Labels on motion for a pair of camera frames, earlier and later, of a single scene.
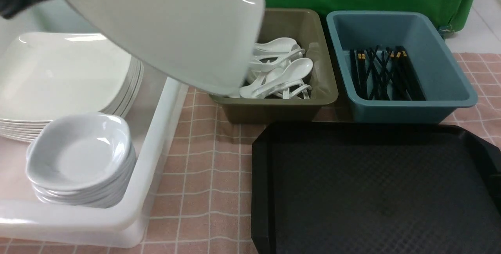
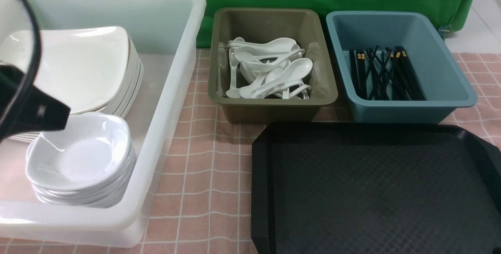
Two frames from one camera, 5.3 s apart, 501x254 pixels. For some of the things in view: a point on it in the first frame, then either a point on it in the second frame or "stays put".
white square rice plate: x=206 y=25 → x=85 y=68
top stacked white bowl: x=76 y=151 stays put
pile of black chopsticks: x=386 y=75 stays put
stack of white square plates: x=44 y=74 stays put
